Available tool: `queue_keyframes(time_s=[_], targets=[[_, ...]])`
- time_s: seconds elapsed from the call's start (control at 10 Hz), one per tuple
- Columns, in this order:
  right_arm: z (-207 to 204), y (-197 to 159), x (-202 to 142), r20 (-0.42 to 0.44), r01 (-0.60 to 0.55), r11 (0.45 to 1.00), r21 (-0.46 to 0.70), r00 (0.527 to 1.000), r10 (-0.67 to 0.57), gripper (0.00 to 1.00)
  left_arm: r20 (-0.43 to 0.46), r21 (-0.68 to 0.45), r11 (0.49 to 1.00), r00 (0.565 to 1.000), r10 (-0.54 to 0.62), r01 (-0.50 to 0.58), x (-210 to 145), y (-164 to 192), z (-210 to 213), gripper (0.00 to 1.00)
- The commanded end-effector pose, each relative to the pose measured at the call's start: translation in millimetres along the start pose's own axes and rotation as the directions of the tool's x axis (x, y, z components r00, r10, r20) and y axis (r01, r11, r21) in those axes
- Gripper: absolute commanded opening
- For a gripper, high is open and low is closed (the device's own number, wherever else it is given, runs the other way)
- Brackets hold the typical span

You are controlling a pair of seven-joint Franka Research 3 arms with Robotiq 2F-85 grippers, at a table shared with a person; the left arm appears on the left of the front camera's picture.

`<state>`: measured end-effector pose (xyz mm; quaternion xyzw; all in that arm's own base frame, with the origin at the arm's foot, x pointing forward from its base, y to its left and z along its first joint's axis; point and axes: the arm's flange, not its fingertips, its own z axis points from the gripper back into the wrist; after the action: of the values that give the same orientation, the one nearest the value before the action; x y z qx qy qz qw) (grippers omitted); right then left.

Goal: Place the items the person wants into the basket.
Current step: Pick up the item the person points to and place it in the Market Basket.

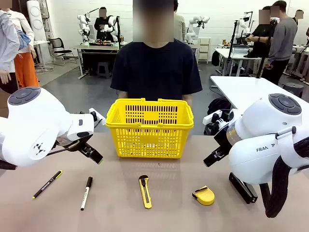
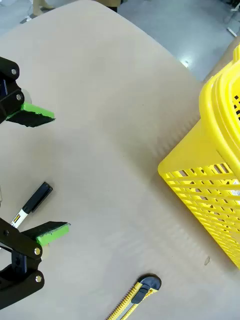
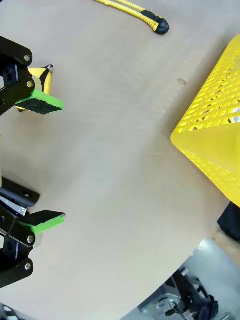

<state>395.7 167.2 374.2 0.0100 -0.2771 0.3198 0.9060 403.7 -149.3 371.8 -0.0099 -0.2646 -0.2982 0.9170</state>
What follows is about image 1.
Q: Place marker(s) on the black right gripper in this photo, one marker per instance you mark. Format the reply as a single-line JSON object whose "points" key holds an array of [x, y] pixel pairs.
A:
{"points": [[223, 140]]}

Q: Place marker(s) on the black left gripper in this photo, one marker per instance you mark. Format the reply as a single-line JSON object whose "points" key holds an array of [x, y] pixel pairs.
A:
{"points": [[72, 142]]}

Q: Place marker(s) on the white marker black cap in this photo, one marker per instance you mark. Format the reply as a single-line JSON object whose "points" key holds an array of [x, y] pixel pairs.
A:
{"points": [[86, 193]]}

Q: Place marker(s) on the yellow tape measure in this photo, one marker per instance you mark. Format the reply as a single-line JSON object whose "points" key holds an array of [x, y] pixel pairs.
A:
{"points": [[205, 196]]}

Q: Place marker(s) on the person's right forearm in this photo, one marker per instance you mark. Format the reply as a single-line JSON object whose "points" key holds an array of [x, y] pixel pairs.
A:
{"points": [[122, 95]]}

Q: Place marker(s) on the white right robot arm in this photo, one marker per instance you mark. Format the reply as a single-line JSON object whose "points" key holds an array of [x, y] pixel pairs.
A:
{"points": [[265, 120]]}

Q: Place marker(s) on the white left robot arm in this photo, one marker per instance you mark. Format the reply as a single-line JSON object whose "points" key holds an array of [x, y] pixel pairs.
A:
{"points": [[36, 116]]}

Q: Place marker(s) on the person's left forearm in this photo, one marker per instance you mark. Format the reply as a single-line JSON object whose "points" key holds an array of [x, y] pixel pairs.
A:
{"points": [[187, 100]]}

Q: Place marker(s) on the yellow plastic shopping basket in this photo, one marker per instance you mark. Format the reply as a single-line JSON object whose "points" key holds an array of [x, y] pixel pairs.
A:
{"points": [[149, 140]]}

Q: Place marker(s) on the person in navy T-shirt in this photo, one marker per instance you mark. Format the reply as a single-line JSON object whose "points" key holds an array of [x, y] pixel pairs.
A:
{"points": [[154, 70]]}

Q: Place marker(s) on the person in black hoodie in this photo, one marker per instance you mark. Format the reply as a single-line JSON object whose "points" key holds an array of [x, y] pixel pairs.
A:
{"points": [[101, 26]]}

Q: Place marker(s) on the person in black T-shirt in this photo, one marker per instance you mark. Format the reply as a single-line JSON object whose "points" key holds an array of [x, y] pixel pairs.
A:
{"points": [[262, 33]]}

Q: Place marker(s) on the person in beige shirt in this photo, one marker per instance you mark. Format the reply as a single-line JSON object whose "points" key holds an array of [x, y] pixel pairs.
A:
{"points": [[179, 26]]}

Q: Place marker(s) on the person in grey sweater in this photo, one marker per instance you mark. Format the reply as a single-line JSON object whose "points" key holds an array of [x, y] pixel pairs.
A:
{"points": [[282, 41]]}

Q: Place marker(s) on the person in black jacket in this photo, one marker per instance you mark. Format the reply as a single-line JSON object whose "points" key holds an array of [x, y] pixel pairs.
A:
{"points": [[299, 17]]}

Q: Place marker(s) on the black stapler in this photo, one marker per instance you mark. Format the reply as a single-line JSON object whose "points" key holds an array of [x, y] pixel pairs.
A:
{"points": [[242, 191]]}

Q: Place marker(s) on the black backpack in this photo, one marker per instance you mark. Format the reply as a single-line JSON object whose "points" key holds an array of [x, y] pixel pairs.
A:
{"points": [[218, 105]]}

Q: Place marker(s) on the black pen yellow cap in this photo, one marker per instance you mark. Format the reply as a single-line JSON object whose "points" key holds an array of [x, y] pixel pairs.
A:
{"points": [[47, 184]]}

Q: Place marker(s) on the yellow utility knife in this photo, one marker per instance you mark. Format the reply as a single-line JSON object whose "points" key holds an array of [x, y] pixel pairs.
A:
{"points": [[145, 193]]}

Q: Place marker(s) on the large white table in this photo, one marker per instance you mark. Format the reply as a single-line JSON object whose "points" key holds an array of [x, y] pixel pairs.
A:
{"points": [[241, 89]]}

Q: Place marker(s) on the grey step stool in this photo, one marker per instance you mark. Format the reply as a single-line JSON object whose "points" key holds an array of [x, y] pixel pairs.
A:
{"points": [[104, 69]]}

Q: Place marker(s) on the mannequin in brown apron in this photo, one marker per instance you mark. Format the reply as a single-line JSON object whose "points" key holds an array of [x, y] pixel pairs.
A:
{"points": [[3, 104]]}

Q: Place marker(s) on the grey round stool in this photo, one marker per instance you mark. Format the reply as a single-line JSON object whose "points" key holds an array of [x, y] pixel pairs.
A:
{"points": [[293, 88]]}

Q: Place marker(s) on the grey background work table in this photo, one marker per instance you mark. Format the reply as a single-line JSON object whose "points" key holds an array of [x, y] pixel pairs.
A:
{"points": [[96, 48]]}

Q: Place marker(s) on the white background desk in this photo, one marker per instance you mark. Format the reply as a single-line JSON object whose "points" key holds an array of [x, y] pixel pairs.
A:
{"points": [[236, 52]]}

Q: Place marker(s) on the white drawer cart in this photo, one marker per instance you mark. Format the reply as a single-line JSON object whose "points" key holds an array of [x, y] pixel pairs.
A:
{"points": [[204, 49]]}

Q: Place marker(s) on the thick black tripod pole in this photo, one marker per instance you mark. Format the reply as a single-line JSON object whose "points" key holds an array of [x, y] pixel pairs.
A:
{"points": [[262, 60]]}

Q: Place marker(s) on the black office chair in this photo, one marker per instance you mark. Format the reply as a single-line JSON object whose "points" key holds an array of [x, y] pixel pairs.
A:
{"points": [[59, 49]]}

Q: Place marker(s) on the mannequin in orange trousers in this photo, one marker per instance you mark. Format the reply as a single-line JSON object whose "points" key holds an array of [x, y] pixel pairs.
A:
{"points": [[25, 62]]}

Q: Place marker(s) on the thin black tripod pole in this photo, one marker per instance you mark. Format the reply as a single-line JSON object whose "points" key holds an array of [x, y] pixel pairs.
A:
{"points": [[233, 43]]}

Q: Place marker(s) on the mannequin in light blue shirt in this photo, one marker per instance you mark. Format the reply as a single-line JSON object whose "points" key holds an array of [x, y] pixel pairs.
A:
{"points": [[7, 43]]}

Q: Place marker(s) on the tall white floor appliance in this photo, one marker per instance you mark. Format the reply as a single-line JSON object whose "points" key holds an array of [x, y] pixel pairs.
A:
{"points": [[36, 21]]}

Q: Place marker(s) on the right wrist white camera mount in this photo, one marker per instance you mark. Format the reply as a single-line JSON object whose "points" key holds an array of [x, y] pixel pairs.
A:
{"points": [[212, 117]]}

